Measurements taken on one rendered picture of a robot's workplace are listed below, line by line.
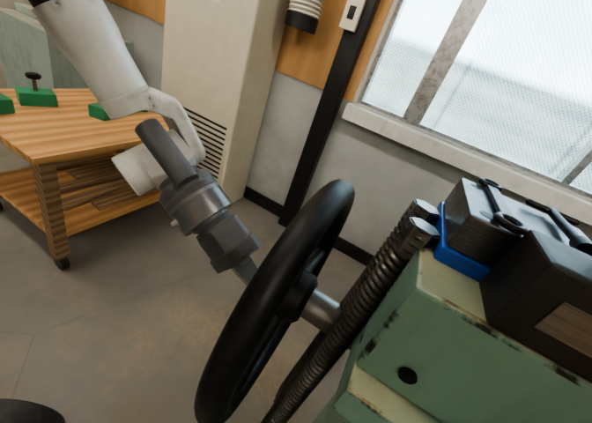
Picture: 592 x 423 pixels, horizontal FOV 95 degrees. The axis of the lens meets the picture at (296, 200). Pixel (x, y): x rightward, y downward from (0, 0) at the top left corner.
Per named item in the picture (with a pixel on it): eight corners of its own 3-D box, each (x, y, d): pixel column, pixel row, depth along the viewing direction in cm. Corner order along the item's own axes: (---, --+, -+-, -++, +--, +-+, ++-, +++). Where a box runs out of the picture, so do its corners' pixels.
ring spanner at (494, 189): (476, 179, 25) (478, 174, 25) (498, 189, 25) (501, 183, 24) (493, 225, 17) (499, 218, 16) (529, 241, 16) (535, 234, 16)
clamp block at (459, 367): (384, 262, 32) (425, 200, 28) (502, 328, 29) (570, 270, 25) (351, 369, 20) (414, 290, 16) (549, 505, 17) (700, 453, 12)
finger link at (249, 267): (255, 297, 43) (231, 265, 43) (269, 284, 45) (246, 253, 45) (258, 296, 42) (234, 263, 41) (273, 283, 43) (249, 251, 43)
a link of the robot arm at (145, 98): (151, 180, 46) (96, 100, 38) (197, 154, 49) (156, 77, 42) (161, 190, 41) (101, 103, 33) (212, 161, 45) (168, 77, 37)
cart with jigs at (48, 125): (121, 172, 175) (119, 66, 143) (187, 215, 160) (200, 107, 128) (-24, 210, 121) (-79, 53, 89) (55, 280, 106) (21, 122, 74)
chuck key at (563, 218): (520, 203, 23) (528, 193, 22) (571, 226, 22) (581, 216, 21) (546, 241, 17) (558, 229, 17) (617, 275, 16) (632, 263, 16)
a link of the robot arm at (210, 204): (203, 284, 46) (160, 226, 45) (246, 249, 51) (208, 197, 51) (225, 276, 36) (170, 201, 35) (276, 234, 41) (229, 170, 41)
